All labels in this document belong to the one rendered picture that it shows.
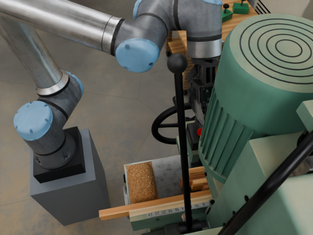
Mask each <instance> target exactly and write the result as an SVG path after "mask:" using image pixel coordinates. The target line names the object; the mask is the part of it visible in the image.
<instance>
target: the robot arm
mask: <svg viewBox="0 0 313 235"><path fill-rule="evenodd" d="M222 5H223V2H222V0H137V1H136V3H135V7H134V10H133V20H134V22H132V21H129V20H126V19H123V18H117V17H114V16H112V15H109V14H105V13H102V12H100V11H97V10H94V9H91V8H88V7H85V6H82V5H79V4H76V3H73V2H71V1H68V0H0V35H1V36H2V38H3V39H4V41H5V42H6V43H7V45H8V46H9V47H10V49H11V50H12V51H13V53H14V54H15V56H16V57H17V58H18V60H19V61H20V63H21V64H22V65H23V67H24V68H25V70H26V71H27V72H28V74H29V75H30V76H31V78H32V79H33V81H34V82H35V84H34V90H35V92H36V93H37V95H38V96H39V98H38V99H37V100H36V101H33V102H28V103H26V104H24V105H23V106H22V107H20V108H19V109H18V111H17V113H16V114H15V116H14V126H15V129H16V130H17V132H18V134H19V135H20V136H21V137H22V138H23V139H24V141H25V142H26V143H27V144H28V145H29V147H30V148H31V149H32V150H33V155H34V159H35V161H36V162H37V163H38V165H40V166H41V167H43V168H46V169H56V168H59V167H61V166H63V165H65V164H67V163H68V162H69V161H70V160H71V159H72V157H73V156H74V154H75V151H76V142H75V140H74V138H73V137H72V136H71V135H70V134H69V133H67V132H65V131H64V130H63V127H64V125H65V123H66V122H67V120H68V119H69V117H70V115H71V114H72V112H73V110H74V109H75V107H76V106H77V104H78V102H79V101H80V99H81V97H82V95H83V92H84V87H83V85H82V83H81V81H80V80H79V79H78V78H77V77H76V76H75V75H71V73H70V72H67V71H64V70H61V69H59V68H58V66H57V64H56V63H55V61H54V59H53V58H52V56H51V54H50V52H49V51H48V49H47V47H46V46H45V44H44V42H43V41H42V39H41V38H40V36H39V34H38V32H37V31H36V29H35V28H37V29H40V30H43V31H46V32H49V33H52V34H54V35H57V36H60V37H63V38H66V39H69V40H72V41H74V42H77V43H80V44H83V45H86V46H89V47H92V48H95V49H97V50H100V51H103V52H106V53H109V54H110V55H112V56H115V57H116V59H117V61H118V62H119V64H120V65H121V66H122V67H123V68H125V69H126V70H128V71H131V72H135V73H143V72H146V71H148V70H150V69H151V68H152V67H153V66H154V64H155V62H156V61H157V60H158V58H159V55H160V51H161V49H162V47H163V44H164V42H165V40H166V38H167V36H168V34H169V32H170V31H181V30H182V31H185V30H186V37H187V56H188V57H190V58H191V62H192V63H193V64H195V65H194V66H193V67H192V69H191V70H190V72H189V73H188V75H187V81H188V83H190V84H191V85H190V89H188V102H189V104H190V106H191V108H192V110H193V112H194V113H195V115H196V117H197V119H198V121H199V122H200V123H201V124H202V125H204V120H205V117H206V113H207V109H208V105H209V101H210V97H211V93H212V89H213V85H214V82H215V77H216V66H218V56H220V55H221V54H222V43H223V42H224V41H223V40H222ZM203 104H205V110H204V112H205V115H204V117H203V112H202V107H203Z"/></svg>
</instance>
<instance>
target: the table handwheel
mask: <svg viewBox="0 0 313 235"><path fill-rule="evenodd" d="M189 109H192V108H191V106H190V104H189V102H186V103H184V110H189ZM204 110H205V104H203V107H202V112H203V114H205V112H204ZM175 113H177V105H175V106H173V107H170V108H168V109H167V110H165V111H163V112H162V113H161V114H160V115H159V116H158V117H157V118H156V119H155V120H154V122H153V124H152V127H151V132H152V135H153V137H154V138H155V139H156V140H158V141H159V142H162V143H165V144H170V145H176V144H177V143H176V139H175V138H166V137H164V136H162V135H160V134H159V132H158V128H166V127H178V123H173V124H161V123H162V122H163V121H164V120H165V119H166V118H167V117H169V116H171V115H173V114H175ZM195 117H196V116H193V117H192V118H189V117H185V121H186V122H188V121H194V120H195Z"/></svg>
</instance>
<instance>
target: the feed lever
mask: <svg viewBox="0 0 313 235"><path fill-rule="evenodd" d="M187 66H188V61H187V58H186V57H185V56H184V55H183V54H181V53H174V54H172V55H171V56H170V57H169V58H168V60H167V67H168V69H169V71H170V72H172V73H174V79H175V92H176V103H177V120H178V132H179V144H180V156H181V168H182V180H183V192H184V209H185V221H182V222H177V224H176V230H177V235H184V234H188V233H193V232H197V231H202V226H201V224H200V222H199V220H198V219H193V220H192V214H191V194H190V180H189V166H188V152H187V138H186V124H185V110H184V90H183V76H182V73H183V72H184V71H185V70H186V69H187Z"/></svg>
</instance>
